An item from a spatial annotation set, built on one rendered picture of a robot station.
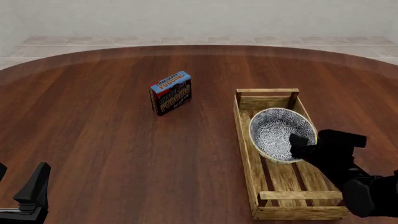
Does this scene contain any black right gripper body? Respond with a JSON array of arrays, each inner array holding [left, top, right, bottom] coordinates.
[[303, 139, 356, 185]]

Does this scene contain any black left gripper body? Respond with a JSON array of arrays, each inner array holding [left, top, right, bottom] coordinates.
[[0, 205, 49, 224]]

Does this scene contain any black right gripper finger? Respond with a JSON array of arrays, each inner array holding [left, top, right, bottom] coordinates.
[[289, 133, 318, 161]]

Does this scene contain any black white patterned bowl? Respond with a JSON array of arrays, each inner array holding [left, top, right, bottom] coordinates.
[[248, 107, 318, 164]]

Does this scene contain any wooden slat tray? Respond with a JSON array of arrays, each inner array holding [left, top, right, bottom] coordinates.
[[233, 88, 349, 220]]

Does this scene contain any black plate on right stalk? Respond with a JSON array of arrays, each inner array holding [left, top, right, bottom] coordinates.
[[317, 129, 368, 162]]

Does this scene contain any chocolate pudding box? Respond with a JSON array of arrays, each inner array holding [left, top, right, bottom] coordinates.
[[148, 70, 193, 116]]

